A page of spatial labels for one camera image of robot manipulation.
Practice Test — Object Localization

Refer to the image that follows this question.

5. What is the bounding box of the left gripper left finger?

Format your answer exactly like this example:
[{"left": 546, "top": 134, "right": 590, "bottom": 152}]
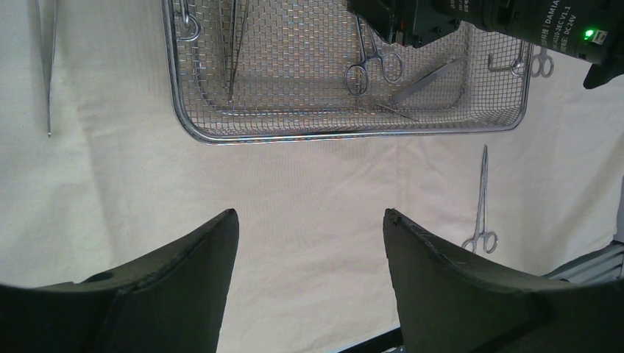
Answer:
[{"left": 1, "top": 209, "right": 239, "bottom": 352}]

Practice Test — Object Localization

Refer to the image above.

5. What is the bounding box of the aluminium frame rail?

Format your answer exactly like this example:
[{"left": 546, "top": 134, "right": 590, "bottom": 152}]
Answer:
[{"left": 544, "top": 241, "right": 623, "bottom": 285}]

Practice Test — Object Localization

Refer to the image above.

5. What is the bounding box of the metal mesh instrument tray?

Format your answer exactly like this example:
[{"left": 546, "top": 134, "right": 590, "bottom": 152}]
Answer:
[{"left": 161, "top": 1, "right": 533, "bottom": 145}]

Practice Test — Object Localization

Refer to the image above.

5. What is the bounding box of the beige wrapping cloth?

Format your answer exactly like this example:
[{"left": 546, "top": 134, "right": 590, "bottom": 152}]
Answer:
[{"left": 1, "top": 1, "right": 623, "bottom": 352}]

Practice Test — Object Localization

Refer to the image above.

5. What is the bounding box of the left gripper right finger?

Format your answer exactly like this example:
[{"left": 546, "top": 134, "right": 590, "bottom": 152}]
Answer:
[{"left": 383, "top": 209, "right": 623, "bottom": 352}]

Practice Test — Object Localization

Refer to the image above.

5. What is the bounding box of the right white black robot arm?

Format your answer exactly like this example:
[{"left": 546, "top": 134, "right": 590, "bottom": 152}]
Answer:
[{"left": 347, "top": 0, "right": 623, "bottom": 89}]

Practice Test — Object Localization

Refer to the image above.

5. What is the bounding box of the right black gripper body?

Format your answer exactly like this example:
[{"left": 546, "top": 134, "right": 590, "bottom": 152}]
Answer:
[{"left": 347, "top": 0, "right": 461, "bottom": 48}]

